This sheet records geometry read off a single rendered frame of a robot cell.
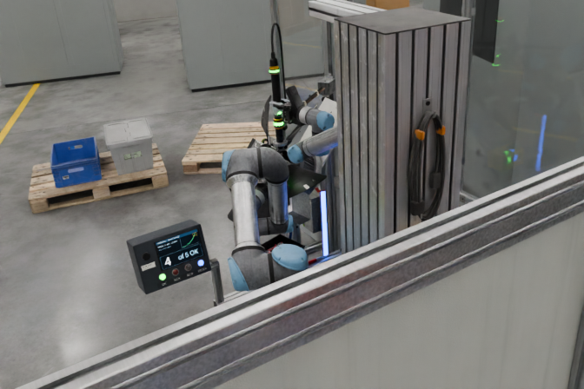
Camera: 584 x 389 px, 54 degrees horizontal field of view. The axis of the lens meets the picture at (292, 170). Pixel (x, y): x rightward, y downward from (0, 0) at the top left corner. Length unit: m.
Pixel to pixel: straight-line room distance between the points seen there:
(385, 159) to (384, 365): 0.83
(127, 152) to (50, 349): 2.17
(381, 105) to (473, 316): 0.75
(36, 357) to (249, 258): 2.16
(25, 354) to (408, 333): 3.33
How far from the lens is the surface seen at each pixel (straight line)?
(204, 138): 6.09
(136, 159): 5.44
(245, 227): 1.96
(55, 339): 3.91
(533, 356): 0.95
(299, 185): 2.54
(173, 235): 2.13
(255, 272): 1.89
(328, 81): 3.15
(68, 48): 9.69
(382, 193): 1.50
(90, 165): 5.42
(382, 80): 1.39
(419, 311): 0.69
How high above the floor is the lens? 2.31
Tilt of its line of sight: 25 degrees down
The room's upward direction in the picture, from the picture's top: 4 degrees counter-clockwise
